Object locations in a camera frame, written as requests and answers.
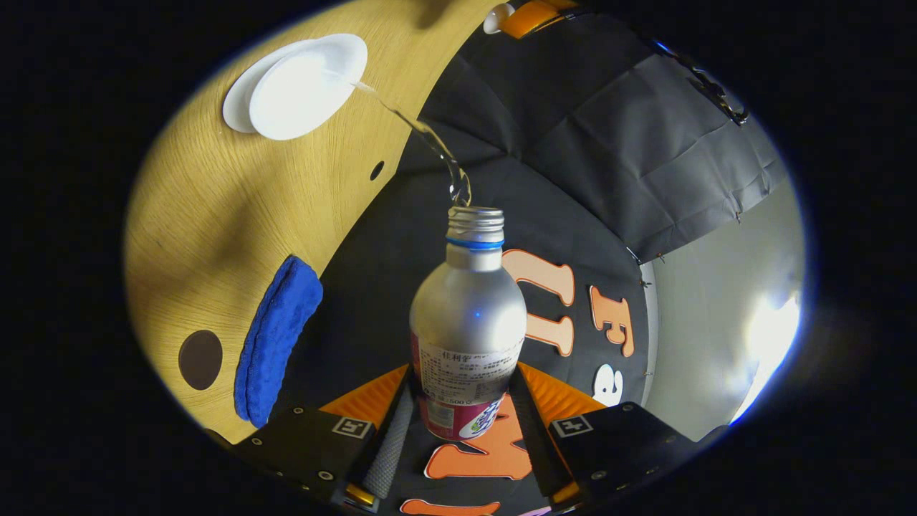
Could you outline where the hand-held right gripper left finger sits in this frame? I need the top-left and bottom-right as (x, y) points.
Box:
(233, 365), (416, 514)

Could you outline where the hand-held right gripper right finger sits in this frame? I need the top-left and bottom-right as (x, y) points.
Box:
(510, 362), (729, 512)

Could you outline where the silver water bottle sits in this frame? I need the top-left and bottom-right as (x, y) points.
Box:
(409, 206), (528, 441)

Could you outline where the clear water stream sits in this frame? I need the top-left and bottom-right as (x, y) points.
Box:
(350, 79), (472, 209)

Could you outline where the dark round coaster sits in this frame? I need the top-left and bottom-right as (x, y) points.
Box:
(178, 330), (224, 391)

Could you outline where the white teacup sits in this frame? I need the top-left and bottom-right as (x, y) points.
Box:
(249, 34), (369, 141)

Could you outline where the white teacup saucer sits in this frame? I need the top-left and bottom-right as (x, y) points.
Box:
(222, 43), (291, 135)

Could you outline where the folded blue towel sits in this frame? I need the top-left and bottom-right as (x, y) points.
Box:
(234, 255), (325, 429)

